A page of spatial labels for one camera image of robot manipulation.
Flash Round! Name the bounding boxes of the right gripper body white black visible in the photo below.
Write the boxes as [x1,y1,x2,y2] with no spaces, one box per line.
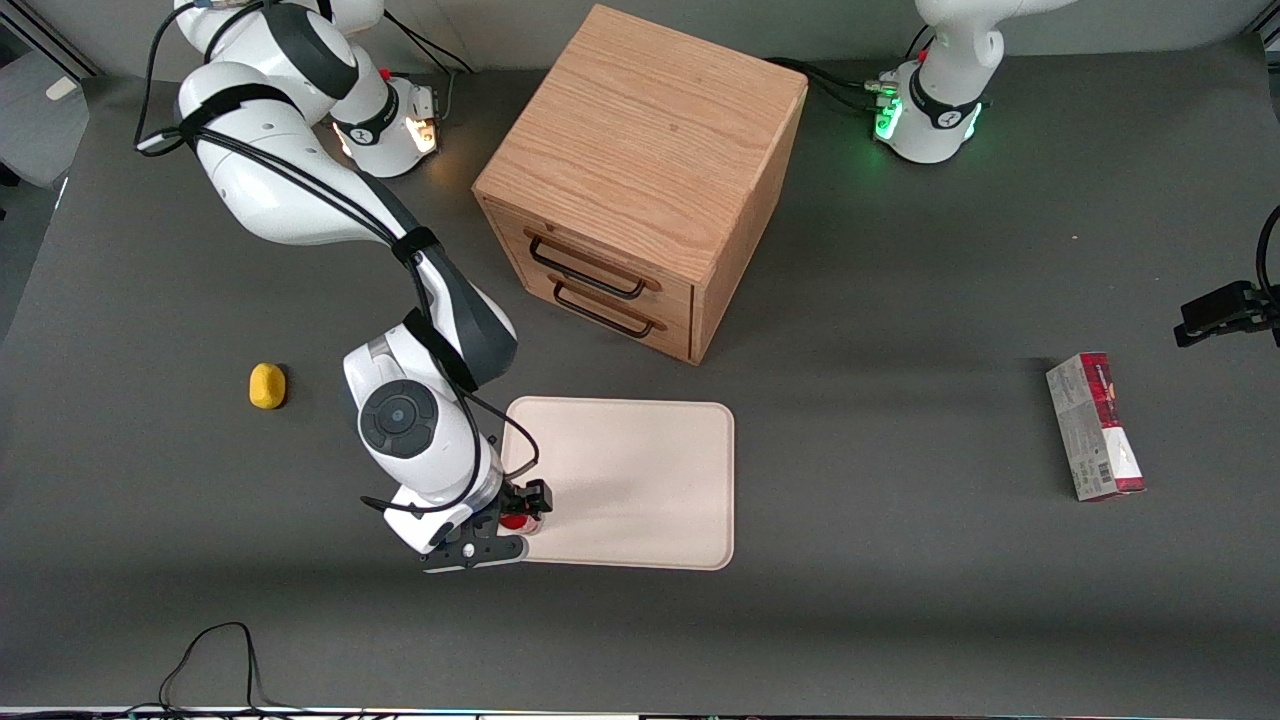
[383,484,513,554]

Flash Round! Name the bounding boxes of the beige plastic tray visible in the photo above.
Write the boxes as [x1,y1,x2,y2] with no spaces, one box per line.
[498,395,737,572]

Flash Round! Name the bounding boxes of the yellow lemon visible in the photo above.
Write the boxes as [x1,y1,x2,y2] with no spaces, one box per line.
[248,362,289,411]

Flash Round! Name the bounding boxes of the oak wooden drawer cabinet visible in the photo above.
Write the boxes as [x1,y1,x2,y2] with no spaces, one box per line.
[472,3,809,367]

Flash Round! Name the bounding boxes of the grey padded chair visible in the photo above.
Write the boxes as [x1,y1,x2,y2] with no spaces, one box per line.
[0,50,91,191]

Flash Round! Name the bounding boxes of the red grey carton box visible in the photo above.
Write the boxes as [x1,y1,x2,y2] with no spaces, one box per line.
[1045,351,1148,503]

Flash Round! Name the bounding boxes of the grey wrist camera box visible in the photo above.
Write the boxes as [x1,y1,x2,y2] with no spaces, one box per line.
[421,534,530,574]

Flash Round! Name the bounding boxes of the black metal drawer handle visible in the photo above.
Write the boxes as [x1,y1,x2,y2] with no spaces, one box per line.
[527,235,649,301]
[551,282,657,340]

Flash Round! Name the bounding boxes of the black looped cable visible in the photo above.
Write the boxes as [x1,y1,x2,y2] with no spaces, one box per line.
[120,621,366,720]

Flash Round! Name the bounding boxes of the black thin base cable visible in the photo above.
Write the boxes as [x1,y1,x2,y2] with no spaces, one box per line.
[380,15,477,121]

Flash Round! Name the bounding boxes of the black cables at arm base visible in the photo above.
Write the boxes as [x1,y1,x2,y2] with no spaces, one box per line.
[764,56,901,114]

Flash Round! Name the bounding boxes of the black curved cable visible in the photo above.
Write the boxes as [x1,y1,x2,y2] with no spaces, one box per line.
[1254,204,1280,301]

